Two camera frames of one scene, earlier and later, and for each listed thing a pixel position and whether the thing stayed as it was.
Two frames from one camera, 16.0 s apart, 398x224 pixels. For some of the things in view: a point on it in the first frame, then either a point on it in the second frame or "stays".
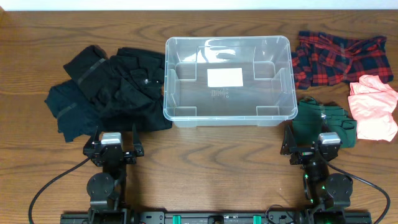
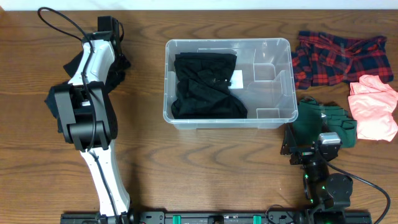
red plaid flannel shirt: x=319 y=60 stays
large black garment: x=134 y=96 → x=202 y=89
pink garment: x=372 y=102 stays
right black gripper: x=290 y=147 stays
